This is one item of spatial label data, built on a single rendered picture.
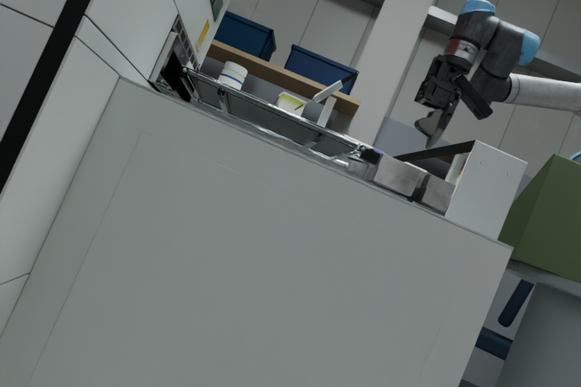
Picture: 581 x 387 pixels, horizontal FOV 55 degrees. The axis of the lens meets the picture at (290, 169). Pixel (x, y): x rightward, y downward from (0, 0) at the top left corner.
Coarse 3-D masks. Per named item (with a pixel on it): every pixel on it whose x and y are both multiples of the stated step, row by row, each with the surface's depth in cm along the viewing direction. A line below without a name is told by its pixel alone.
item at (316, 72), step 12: (300, 48) 333; (288, 60) 334; (300, 60) 333; (312, 60) 333; (324, 60) 332; (300, 72) 333; (312, 72) 333; (324, 72) 333; (336, 72) 332; (348, 72) 332; (324, 84) 332; (348, 84) 332
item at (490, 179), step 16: (480, 144) 88; (480, 160) 88; (496, 160) 88; (512, 160) 88; (464, 176) 88; (480, 176) 88; (496, 176) 88; (512, 176) 88; (464, 192) 88; (480, 192) 88; (496, 192) 88; (512, 192) 88; (448, 208) 87; (464, 208) 88; (480, 208) 88; (496, 208) 88; (464, 224) 88; (480, 224) 88; (496, 224) 88
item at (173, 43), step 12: (168, 36) 95; (168, 48) 95; (180, 48) 103; (156, 60) 95; (168, 60) 97; (180, 60) 107; (156, 72) 95; (180, 72) 120; (156, 84) 96; (168, 84) 105; (192, 84) 131
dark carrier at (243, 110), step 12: (204, 84) 106; (204, 96) 123; (216, 96) 115; (228, 96) 108; (240, 108) 118; (252, 108) 110; (252, 120) 129; (264, 120) 121; (276, 120) 113; (288, 120) 106; (276, 132) 133; (288, 132) 124; (300, 132) 115; (312, 132) 108; (300, 144) 137; (324, 144) 118; (336, 144) 110
